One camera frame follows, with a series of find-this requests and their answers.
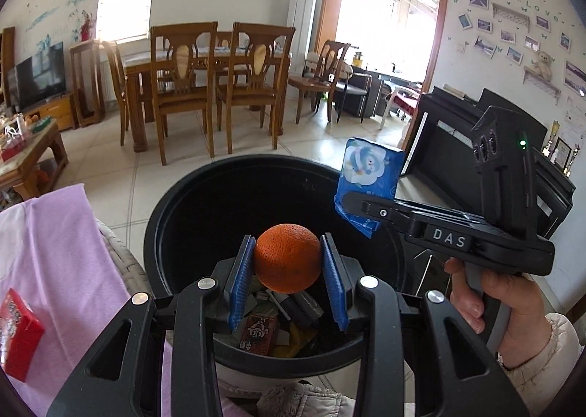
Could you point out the black trash bin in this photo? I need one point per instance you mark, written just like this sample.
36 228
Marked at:
206 215

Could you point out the beige teddy bear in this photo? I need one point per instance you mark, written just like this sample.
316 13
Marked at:
544 63

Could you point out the wooden coffee table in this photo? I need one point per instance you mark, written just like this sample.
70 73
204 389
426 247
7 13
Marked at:
32 160

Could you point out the white wall shelf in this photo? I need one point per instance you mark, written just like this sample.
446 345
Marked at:
545 83

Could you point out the blue tissue packet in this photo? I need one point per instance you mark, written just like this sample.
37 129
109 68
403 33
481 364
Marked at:
366 170

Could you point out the grey wicker table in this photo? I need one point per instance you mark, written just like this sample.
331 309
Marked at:
126 261

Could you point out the wooden dining table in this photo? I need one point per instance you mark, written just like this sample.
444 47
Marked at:
137 68

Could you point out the tall wooden plant stand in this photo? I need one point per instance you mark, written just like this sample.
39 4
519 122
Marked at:
87 78

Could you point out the trophies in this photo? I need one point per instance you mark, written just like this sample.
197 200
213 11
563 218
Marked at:
561 149

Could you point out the flat screen television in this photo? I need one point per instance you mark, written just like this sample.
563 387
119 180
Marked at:
36 78

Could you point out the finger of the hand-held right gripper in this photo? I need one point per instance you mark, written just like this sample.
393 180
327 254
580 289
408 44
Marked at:
380 213

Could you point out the person's right hand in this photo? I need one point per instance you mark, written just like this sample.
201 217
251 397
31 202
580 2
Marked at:
522 307

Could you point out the person's right forearm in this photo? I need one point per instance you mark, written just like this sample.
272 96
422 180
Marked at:
545 364

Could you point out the wooden bookshelf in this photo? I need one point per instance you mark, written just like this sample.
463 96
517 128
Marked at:
7 60

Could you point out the orange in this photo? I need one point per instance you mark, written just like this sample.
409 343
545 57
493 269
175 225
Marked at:
286 257

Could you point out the red flower vase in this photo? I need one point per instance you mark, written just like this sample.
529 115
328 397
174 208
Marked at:
86 28

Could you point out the red milk carton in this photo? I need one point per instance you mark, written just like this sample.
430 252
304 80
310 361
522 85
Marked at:
18 334
256 334

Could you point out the white standing air conditioner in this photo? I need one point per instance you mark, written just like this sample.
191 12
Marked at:
302 28

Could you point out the wooden dining chair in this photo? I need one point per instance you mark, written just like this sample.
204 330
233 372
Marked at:
327 78
114 78
183 99
249 94

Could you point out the wooden television stand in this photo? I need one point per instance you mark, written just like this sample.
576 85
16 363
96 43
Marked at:
57 112

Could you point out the white chair with red seat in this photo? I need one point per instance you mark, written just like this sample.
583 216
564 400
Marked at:
403 101

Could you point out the window with roller blind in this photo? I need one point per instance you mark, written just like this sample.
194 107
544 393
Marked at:
126 0

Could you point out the purple tablecloth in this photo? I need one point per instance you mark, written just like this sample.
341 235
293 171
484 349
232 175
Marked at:
68 261

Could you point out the gold foil pouch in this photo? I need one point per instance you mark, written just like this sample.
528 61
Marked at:
300 343

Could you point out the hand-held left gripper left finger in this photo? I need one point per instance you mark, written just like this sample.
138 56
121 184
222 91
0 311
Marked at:
240 282

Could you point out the wooden doorway frame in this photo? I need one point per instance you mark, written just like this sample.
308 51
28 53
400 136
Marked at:
332 9

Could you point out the black digital piano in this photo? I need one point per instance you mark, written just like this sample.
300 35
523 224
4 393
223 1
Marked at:
439 147

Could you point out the black desk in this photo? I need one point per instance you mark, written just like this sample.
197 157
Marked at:
357 87

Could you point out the group of wall photo frames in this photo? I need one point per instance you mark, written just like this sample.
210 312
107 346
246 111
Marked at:
508 37

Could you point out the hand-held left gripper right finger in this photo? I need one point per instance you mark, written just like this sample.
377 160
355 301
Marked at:
334 282

